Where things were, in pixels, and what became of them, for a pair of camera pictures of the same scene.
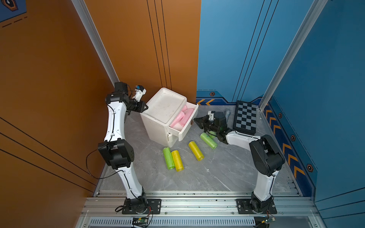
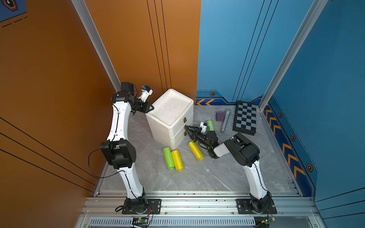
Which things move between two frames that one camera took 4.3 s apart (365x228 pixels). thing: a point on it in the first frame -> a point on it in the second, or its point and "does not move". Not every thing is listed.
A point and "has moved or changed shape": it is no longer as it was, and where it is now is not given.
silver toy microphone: x=227 y=114 does not move
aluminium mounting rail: x=197 y=209 does not move
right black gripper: x=202 y=123 -> x=196 y=133
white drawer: x=183 y=121 has moved or changed shape
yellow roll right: x=196 y=150 does not move
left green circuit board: x=142 y=222 does not move
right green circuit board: x=268 y=220 does not move
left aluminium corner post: x=97 y=40 does not move
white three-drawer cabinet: x=163 y=107 has moved or changed shape
